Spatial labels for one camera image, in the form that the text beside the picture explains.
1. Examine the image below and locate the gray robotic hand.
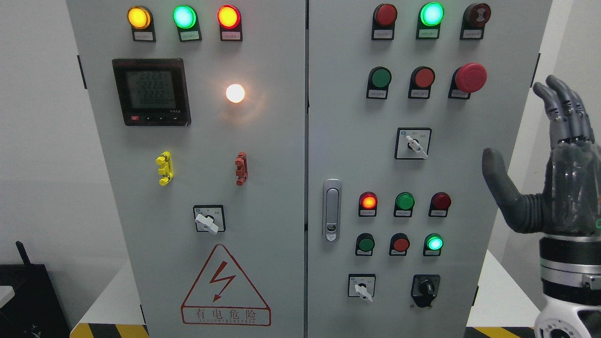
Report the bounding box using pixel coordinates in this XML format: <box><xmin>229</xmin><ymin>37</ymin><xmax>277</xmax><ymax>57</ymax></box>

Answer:
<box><xmin>482</xmin><ymin>75</ymin><xmax>600</xmax><ymax>237</ymax></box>

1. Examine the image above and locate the lit green push button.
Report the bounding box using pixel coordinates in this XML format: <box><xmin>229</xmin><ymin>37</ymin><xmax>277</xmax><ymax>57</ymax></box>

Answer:
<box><xmin>423</xmin><ymin>233</ymin><xmax>444</xmax><ymax>257</ymax></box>

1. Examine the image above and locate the red emergency stop button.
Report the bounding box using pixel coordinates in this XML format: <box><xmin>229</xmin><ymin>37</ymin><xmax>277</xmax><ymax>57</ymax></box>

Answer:
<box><xmin>448</xmin><ymin>62</ymin><xmax>487</xmax><ymax>99</ymax></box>

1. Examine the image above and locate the green indicator light middle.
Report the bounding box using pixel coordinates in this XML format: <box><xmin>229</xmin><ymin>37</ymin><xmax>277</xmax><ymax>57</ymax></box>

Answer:
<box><xmin>393</xmin><ymin>192</ymin><xmax>415</xmax><ymax>217</ymax></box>

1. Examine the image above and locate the green indicator light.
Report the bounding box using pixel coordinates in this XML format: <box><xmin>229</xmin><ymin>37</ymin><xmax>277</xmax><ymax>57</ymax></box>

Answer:
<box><xmin>415</xmin><ymin>2</ymin><xmax>445</xmax><ymax>40</ymax></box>
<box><xmin>172</xmin><ymin>4</ymin><xmax>202</xmax><ymax>41</ymax></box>
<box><xmin>393</xmin><ymin>192</ymin><xmax>415</xmax><ymax>217</ymax></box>

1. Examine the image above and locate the red push button lower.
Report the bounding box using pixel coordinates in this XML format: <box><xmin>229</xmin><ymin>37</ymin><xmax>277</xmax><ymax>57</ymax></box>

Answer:
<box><xmin>389</xmin><ymin>233</ymin><xmax>410</xmax><ymax>256</ymax></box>

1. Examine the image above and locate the red push button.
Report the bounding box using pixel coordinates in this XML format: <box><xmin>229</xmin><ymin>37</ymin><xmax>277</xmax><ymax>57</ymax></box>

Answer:
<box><xmin>408</xmin><ymin>66</ymin><xmax>435</xmax><ymax>99</ymax></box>
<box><xmin>389</xmin><ymin>233</ymin><xmax>410</xmax><ymax>256</ymax></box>

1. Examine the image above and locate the red push button upper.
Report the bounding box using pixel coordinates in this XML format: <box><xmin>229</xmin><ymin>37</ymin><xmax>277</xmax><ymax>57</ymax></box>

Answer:
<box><xmin>408</xmin><ymin>66</ymin><xmax>435</xmax><ymax>99</ymax></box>

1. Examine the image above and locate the lit red indicator light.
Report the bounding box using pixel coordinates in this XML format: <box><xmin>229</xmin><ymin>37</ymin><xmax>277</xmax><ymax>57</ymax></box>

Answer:
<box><xmin>358</xmin><ymin>191</ymin><xmax>378</xmax><ymax>217</ymax></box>

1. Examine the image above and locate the green push button lower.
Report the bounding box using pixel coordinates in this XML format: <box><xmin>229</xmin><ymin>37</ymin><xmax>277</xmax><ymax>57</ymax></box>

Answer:
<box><xmin>355</xmin><ymin>233</ymin><xmax>375</xmax><ymax>256</ymax></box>

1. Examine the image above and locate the dark red buzzer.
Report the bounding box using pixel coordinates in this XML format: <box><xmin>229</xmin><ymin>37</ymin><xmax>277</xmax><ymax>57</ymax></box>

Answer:
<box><xmin>460</xmin><ymin>3</ymin><xmax>491</xmax><ymax>40</ymax></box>

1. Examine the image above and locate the green push button upper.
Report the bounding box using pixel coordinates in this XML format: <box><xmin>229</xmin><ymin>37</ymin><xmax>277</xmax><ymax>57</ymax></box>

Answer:
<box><xmin>366</xmin><ymin>66</ymin><xmax>392</xmax><ymax>99</ymax></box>

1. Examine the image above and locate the green indicator light top right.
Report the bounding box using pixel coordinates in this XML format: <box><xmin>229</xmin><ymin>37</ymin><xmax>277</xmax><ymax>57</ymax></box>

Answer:
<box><xmin>415</xmin><ymin>2</ymin><xmax>445</xmax><ymax>40</ymax></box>

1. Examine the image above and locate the red indicator light top right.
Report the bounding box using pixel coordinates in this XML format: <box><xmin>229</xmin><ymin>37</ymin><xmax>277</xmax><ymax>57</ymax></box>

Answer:
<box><xmin>371</xmin><ymin>3</ymin><xmax>398</xmax><ymax>40</ymax></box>

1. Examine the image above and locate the gray electrical cabinet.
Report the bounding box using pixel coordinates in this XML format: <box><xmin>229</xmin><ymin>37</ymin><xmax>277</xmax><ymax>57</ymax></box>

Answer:
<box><xmin>67</xmin><ymin>0</ymin><xmax>552</xmax><ymax>338</ymax></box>

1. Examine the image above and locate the red terminal connector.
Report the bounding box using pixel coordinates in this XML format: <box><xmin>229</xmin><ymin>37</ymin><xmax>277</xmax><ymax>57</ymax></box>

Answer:
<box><xmin>234</xmin><ymin>152</ymin><xmax>248</xmax><ymax>186</ymax></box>

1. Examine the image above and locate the white glowing indicator light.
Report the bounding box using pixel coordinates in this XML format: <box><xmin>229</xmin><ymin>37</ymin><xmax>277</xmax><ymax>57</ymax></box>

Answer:
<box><xmin>225</xmin><ymin>83</ymin><xmax>246</xmax><ymax>104</ymax></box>

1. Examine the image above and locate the red electric hazard warning sticker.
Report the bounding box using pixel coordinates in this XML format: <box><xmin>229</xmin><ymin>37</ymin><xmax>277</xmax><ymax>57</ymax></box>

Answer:
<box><xmin>181</xmin><ymin>244</ymin><xmax>272</xmax><ymax>326</ymax></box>

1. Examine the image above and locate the red-orange indicator light top left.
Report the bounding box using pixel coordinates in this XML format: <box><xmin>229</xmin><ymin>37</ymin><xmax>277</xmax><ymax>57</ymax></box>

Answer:
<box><xmin>217</xmin><ymin>4</ymin><xmax>243</xmax><ymax>41</ymax></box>

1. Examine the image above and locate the yellow terminal connector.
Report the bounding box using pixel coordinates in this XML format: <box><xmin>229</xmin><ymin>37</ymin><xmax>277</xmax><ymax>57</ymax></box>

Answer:
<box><xmin>155</xmin><ymin>151</ymin><xmax>174</xmax><ymax>186</ymax></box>

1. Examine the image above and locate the green indicator light top left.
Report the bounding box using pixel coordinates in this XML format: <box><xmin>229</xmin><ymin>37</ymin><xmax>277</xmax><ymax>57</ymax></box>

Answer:
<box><xmin>172</xmin><ymin>4</ymin><xmax>202</xmax><ymax>41</ymax></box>

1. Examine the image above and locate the black digital power meter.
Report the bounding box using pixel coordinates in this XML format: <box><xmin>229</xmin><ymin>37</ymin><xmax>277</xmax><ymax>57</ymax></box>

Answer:
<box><xmin>112</xmin><ymin>58</ymin><xmax>191</xmax><ymax>126</ymax></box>

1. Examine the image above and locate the yellow indicator light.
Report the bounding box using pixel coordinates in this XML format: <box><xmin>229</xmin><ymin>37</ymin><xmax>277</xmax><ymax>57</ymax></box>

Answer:
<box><xmin>127</xmin><ymin>6</ymin><xmax>156</xmax><ymax>42</ymax></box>

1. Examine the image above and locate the black box at left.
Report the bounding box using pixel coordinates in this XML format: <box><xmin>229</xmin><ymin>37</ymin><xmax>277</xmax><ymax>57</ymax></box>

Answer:
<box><xmin>0</xmin><ymin>240</ymin><xmax>70</xmax><ymax>338</ymax></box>

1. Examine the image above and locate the black selector switch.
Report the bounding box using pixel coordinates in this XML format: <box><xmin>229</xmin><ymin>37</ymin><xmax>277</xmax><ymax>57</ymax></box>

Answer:
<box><xmin>411</xmin><ymin>274</ymin><xmax>441</xmax><ymax>308</ymax></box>

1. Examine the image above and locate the silver door latch handle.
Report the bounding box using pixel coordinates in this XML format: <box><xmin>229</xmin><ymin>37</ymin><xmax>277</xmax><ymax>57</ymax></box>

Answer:
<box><xmin>322</xmin><ymin>179</ymin><xmax>342</xmax><ymax>242</ymax></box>

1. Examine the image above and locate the gray left door rotary switch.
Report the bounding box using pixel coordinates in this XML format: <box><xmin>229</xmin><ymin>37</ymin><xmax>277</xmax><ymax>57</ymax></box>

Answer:
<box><xmin>193</xmin><ymin>205</ymin><xmax>226</xmax><ymax>235</ymax></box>

